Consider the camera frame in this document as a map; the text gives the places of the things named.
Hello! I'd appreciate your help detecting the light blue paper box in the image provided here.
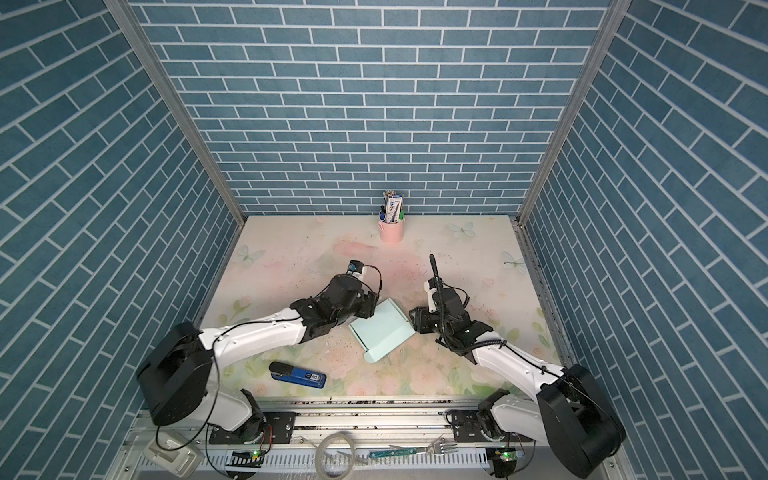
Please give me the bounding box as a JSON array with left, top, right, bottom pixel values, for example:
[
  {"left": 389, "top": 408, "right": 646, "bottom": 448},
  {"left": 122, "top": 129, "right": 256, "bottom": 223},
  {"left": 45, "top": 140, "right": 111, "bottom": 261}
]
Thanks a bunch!
[{"left": 349, "top": 299, "right": 415, "bottom": 364}]

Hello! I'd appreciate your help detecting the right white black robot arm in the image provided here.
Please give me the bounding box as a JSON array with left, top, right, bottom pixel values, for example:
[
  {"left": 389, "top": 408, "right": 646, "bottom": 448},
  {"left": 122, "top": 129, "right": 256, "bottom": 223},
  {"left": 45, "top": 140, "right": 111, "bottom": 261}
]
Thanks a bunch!
[{"left": 409, "top": 289, "right": 627, "bottom": 479}]

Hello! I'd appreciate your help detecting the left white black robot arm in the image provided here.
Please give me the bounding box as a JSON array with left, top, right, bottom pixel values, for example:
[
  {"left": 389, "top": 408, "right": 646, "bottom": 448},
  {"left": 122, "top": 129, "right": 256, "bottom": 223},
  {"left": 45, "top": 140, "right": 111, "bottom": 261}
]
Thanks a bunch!
[{"left": 137, "top": 273, "right": 380, "bottom": 443}]

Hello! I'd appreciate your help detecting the pink pen holder cup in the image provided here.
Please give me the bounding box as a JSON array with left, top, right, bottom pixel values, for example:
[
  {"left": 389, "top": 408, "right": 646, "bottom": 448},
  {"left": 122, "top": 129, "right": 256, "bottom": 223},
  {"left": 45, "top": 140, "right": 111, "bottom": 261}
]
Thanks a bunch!
[{"left": 378, "top": 220, "right": 405, "bottom": 244}]

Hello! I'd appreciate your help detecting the blue black stapler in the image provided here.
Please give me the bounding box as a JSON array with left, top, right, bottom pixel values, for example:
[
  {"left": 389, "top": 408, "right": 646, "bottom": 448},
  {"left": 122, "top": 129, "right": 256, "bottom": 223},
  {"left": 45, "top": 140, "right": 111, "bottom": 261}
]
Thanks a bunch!
[{"left": 269, "top": 361, "right": 327, "bottom": 389}]

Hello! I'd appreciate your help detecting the metal fork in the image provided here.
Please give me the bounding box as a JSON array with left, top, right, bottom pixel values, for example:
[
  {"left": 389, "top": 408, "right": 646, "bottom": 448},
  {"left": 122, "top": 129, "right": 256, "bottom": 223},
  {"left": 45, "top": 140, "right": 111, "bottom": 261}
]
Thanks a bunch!
[{"left": 390, "top": 436, "right": 459, "bottom": 456}]

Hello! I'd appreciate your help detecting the white plastic holder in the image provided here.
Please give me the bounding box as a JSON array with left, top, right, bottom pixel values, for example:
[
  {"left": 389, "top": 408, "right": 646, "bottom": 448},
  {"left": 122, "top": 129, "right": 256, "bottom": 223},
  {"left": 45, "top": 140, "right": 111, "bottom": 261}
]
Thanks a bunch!
[{"left": 143, "top": 438, "right": 203, "bottom": 479}]

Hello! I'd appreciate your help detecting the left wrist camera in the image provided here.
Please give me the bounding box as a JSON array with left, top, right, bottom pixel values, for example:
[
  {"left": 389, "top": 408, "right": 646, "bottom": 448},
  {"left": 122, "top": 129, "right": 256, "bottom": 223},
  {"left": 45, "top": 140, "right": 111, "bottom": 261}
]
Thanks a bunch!
[{"left": 347, "top": 260, "right": 365, "bottom": 279}]

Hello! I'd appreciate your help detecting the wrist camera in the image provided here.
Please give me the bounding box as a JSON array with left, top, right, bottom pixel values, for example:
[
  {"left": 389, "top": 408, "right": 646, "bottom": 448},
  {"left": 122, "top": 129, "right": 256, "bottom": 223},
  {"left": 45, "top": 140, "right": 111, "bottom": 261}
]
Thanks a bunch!
[
  {"left": 424, "top": 253, "right": 442, "bottom": 313},
  {"left": 347, "top": 260, "right": 365, "bottom": 279}
]

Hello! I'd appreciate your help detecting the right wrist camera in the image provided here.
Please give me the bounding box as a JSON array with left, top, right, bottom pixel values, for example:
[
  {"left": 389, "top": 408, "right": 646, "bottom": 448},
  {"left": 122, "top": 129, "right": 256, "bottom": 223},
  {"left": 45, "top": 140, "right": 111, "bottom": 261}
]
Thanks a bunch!
[{"left": 424, "top": 253, "right": 442, "bottom": 313}]

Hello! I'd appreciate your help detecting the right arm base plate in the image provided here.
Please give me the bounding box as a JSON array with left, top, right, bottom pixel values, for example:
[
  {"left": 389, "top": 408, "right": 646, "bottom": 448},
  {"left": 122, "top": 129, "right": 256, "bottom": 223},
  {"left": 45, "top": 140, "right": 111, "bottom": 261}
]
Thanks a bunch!
[{"left": 443, "top": 409, "right": 543, "bottom": 444}]

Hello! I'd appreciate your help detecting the aluminium frame rail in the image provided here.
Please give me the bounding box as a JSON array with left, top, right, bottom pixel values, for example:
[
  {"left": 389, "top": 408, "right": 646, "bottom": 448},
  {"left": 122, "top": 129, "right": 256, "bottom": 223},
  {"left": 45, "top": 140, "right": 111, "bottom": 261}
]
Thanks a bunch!
[{"left": 107, "top": 395, "right": 637, "bottom": 480}]

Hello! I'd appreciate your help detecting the green handled tool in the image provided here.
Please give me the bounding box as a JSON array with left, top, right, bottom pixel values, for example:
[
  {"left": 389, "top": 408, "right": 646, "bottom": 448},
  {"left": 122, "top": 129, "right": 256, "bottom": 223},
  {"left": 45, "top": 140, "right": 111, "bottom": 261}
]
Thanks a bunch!
[{"left": 368, "top": 448, "right": 420, "bottom": 460}]

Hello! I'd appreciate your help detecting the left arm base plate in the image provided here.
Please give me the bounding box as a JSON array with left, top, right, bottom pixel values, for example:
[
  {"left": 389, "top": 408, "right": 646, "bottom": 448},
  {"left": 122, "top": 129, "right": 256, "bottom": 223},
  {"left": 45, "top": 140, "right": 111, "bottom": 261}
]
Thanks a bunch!
[{"left": 207, "top": 411, "right": 297, "bottom": 445}]

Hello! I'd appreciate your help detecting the coiled white cable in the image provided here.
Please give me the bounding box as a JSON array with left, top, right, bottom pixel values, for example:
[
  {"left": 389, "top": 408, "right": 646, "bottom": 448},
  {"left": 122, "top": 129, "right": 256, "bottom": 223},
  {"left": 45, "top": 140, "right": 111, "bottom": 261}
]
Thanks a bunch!
[{"left": 314, "top": 430, "right": 360, "bottom": 480}]

